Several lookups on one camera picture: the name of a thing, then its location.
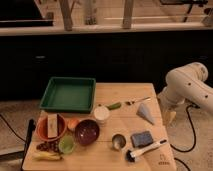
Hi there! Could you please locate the green vegetable piece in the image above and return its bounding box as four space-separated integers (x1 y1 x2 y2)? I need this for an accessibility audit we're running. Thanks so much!
107 102 122 110

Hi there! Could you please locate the small green cup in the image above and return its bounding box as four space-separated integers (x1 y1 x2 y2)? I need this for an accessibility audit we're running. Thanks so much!
58 135 75 154

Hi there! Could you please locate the small metal cup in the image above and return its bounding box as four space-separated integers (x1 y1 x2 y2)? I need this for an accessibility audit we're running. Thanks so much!
112 134 126 150

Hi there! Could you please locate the green plastic tray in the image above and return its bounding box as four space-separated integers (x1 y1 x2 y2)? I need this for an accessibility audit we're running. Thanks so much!
40 77 96 113

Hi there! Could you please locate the wooden block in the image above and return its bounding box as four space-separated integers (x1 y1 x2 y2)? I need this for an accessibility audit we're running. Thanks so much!
47 114 58 138

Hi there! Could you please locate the white paper cup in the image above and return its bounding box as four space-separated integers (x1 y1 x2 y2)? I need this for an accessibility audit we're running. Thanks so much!
94 106 110 124

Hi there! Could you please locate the grey towel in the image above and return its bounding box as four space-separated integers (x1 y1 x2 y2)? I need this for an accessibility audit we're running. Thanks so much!
137 103 155 125

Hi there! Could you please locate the blue sponge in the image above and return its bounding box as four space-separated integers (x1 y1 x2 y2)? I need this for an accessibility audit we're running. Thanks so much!
131 131 153 147

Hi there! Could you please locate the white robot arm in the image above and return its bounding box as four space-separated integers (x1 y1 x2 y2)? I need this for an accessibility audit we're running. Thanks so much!
157 62 213 125

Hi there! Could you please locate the white dish brush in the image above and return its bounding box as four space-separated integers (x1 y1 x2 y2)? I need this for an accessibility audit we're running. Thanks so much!
126 139 167 162

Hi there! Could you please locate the dark grapes bunch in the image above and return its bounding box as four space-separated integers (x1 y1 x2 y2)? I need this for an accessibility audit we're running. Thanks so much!
36 141 59 153

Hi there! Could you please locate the metal spoon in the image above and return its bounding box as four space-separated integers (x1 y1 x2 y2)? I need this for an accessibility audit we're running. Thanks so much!
125 97 151 106

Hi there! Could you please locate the orange bowl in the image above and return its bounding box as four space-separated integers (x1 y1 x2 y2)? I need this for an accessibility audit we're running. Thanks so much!
36 114 67 142

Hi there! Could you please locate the yellow banana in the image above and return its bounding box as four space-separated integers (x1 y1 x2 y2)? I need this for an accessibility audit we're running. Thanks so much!
33 151 62 161

